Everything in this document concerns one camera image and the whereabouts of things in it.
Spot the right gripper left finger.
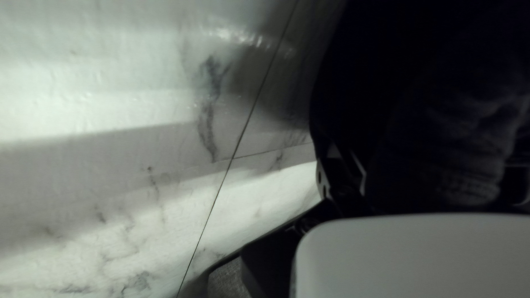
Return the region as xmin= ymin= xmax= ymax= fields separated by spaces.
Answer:
xmin=240 ymin=143 xmax=369 ymax=298

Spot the black sweatshirt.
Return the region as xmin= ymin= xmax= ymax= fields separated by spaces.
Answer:
xmin=308 ymin=0 xmax=530 ymax=216

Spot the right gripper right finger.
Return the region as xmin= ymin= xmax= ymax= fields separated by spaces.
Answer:
xmin=503 ymin=159 xmax=530 ymax=209

